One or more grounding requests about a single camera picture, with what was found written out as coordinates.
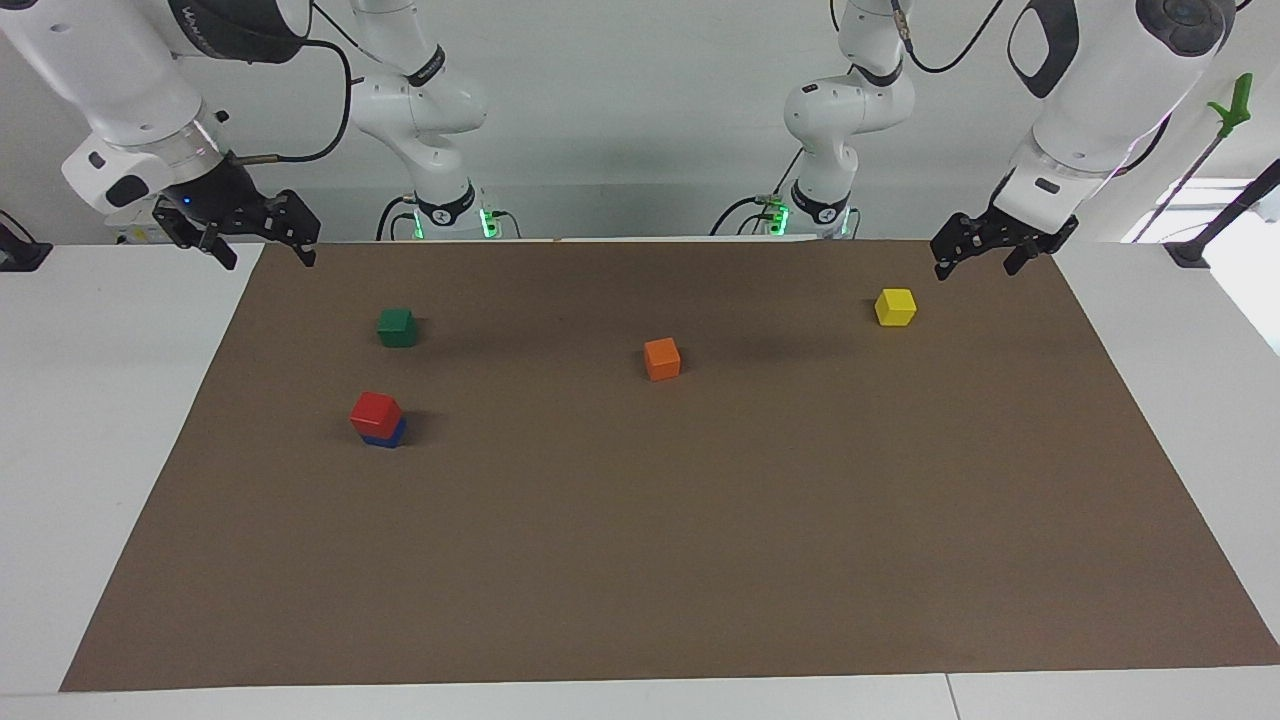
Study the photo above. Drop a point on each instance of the green-tipped thin pole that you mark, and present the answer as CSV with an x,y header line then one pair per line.
x,y
1235,105

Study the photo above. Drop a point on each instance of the orange wooden block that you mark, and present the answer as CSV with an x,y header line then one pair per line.
x,y
662,360

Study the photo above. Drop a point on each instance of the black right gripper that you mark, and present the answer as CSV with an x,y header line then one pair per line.
x,y
222,202

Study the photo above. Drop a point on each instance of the white wall box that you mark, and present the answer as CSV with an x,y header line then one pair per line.
x,y
135,235

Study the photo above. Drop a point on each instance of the blue wooden block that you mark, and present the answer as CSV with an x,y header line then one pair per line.
x,y
393,438

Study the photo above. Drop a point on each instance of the brown table mat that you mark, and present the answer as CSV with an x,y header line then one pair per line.
x,y
640,540

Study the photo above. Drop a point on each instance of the black stand with base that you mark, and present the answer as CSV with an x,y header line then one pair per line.
x,y
1190,252

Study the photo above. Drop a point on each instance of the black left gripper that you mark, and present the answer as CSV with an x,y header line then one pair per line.
x,y
990,232

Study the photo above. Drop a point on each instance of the black table clamp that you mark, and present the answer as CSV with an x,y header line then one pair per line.
x,y
20,255

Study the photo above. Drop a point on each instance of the red wooden block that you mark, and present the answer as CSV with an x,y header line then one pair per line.
x,y
376,412

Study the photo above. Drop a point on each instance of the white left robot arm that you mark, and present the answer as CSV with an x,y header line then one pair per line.
x,y
1100,80

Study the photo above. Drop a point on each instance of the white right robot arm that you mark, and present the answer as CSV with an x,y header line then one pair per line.
x,y
110,80

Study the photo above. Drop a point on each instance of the green wooden block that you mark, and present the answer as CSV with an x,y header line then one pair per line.
x,y
397,328

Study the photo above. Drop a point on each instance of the yellow wooden block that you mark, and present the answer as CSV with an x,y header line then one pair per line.
x,y
895,308

